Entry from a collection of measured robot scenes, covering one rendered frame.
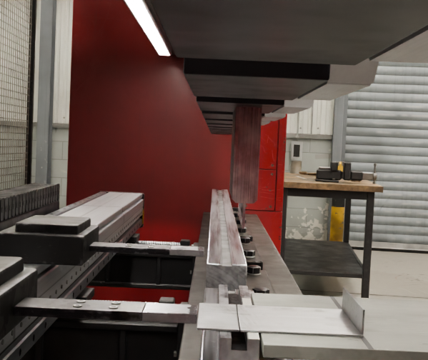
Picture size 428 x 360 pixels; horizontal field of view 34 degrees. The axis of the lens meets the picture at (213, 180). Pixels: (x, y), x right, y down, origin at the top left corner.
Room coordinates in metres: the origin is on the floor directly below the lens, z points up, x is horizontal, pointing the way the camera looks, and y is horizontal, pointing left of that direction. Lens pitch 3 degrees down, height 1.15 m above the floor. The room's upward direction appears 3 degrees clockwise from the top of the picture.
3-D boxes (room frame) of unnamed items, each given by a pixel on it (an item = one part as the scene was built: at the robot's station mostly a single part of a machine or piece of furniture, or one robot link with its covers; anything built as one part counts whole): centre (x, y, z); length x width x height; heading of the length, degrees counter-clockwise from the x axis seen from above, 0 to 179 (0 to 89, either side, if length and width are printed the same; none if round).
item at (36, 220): (0.93, 0.14, 1.01); 0.26 x 0.12 x 0.05; 90
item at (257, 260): (1.61, -0.08, 0.89); 0.30 x 0.05 x 0.03; 0
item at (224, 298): (0.62, -0.02, 0.99); 0.20 x 0.03 x 0.03; 0
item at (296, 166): (5.94, -0.91, 0.96); 1.11 x 0.53 x 0.12; 174
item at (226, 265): (1.86, -0.03, 0.92); 1.67 x 0.06 x 0.10; 0
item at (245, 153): (0.60, -0.02, 1.13); 0.10 x 0.02 x 0.10; 0
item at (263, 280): (1.21, -0.08, 0.89); 0.30 x 0.05 x 0.03; 0
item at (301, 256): (5.75, -0.88, 0.75); 1.80 x 0.75 x 1.50; 174
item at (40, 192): (1.37, 0.37, 1.02); 0.44 x 0.06 x 0.04; 0
